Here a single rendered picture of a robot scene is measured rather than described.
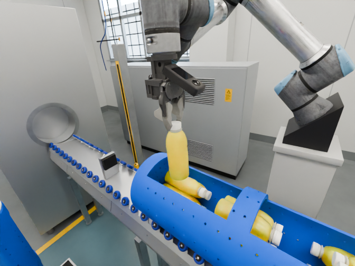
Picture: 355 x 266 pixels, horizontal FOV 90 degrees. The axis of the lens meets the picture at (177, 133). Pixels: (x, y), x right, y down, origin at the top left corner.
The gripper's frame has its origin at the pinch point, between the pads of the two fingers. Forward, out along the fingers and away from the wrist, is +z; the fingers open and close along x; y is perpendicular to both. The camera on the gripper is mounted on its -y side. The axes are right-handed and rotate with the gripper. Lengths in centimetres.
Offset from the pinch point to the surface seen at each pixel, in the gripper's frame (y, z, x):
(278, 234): -32.2, 28.6, -4.1
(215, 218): -16.6, 25.1, 4.0
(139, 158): 76, 60, -38
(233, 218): -21.2, 23.7, 2.0
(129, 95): 75, 7, -38
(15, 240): 68, 59, 47
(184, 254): -5, 52, 6
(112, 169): 62, 46, -6
